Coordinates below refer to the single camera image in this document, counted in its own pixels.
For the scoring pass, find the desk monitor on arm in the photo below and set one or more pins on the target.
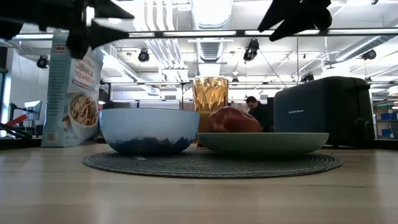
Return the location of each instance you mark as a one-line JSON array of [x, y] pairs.
[[32, 110]]

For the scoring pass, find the black ceiling camera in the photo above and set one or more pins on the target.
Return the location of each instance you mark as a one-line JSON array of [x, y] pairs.
[[42, 62], [143, 56], [369, 54], [251, 49]]

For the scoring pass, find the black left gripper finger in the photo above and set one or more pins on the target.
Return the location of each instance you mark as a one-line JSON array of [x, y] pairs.
[[112, 11], [105, 35]]

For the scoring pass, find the silver ventilation duct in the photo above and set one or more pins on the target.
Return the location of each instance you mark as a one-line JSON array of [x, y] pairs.
[[211, 49]]

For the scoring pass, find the long silver air duct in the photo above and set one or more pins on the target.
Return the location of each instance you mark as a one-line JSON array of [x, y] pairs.
[[360, 48]]

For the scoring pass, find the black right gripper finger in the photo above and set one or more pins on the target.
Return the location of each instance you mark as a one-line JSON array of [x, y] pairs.
[[292, 30], [278, 14]]

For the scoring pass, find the black overhead frame bar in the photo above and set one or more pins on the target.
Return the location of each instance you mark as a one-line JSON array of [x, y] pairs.
[[160, 34]]

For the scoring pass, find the amber faceted tumbler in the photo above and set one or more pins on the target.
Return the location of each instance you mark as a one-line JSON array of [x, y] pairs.
[[211, 93]]

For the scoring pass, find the round grey woven placemat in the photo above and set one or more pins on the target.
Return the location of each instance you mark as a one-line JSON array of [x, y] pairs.
[[211, 168]]

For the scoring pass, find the shelf with blue bins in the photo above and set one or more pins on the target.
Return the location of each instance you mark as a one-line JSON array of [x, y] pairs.
[[387, 116]]

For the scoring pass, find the light blue cinnamon cereal box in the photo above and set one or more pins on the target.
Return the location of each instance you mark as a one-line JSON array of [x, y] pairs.
[[57, 109]]

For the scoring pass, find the light blue bowl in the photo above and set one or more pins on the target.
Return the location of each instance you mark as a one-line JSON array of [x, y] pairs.
[[149, 124]]

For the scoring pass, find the reddish brown pastry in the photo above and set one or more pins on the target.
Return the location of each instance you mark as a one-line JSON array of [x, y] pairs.
[[233, 121]]

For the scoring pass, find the pale green plate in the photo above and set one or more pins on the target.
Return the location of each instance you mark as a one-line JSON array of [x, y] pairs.
[[264, 143]]

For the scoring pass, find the red and black desk device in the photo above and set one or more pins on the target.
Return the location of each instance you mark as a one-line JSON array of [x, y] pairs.
[[17, 120]]

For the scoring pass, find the black toaster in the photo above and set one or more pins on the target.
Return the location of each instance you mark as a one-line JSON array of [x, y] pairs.
[[326, 109]]

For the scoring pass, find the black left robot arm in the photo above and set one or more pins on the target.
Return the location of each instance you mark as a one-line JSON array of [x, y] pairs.
[[31, 15]]

